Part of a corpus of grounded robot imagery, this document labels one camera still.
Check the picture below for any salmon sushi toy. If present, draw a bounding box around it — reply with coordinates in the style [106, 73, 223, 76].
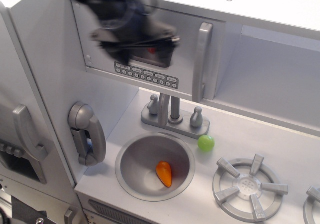
[147, 47, 157, 55]

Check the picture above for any grey ice dispenser panel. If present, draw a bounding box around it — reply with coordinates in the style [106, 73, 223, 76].
[0, 139, 48, 185]

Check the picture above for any white toy microwave door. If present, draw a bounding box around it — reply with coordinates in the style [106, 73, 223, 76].
[73, 3, 228, 103]

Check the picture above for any grey fridge door handle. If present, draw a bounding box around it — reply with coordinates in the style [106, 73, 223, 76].
[12, 104, 48, 162]

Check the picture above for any grey toy stove burner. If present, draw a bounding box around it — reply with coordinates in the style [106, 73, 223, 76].
[212, 154, 289, 223]

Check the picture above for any silver sink bowl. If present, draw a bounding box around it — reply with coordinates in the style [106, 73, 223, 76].
[115, 132, 196, 202]

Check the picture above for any grey oven door handle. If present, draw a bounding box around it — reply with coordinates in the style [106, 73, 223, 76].
[64, 209, 76, 224]

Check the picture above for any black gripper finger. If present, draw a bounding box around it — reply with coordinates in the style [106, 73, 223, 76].
[155, 44, 177, 61]
[102, 46, 132, 64]

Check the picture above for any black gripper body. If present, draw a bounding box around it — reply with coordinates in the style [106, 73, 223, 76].
[89, 6, 180, 52]

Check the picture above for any grey toy telephone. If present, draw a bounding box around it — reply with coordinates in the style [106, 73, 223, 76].
[68, 101, 107, 167]

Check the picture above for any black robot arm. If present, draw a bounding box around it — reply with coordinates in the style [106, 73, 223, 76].
[75, 0, 180, 68]

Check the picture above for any green toy ball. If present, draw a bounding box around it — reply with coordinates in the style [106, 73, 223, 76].
[197, 135, 215, 153]

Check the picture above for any orange toy carrot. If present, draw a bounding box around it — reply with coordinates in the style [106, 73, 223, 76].
[155, 161, 172, 188]

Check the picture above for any grey toy faucet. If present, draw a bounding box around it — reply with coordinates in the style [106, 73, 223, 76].
[141, 93, 211, 139]

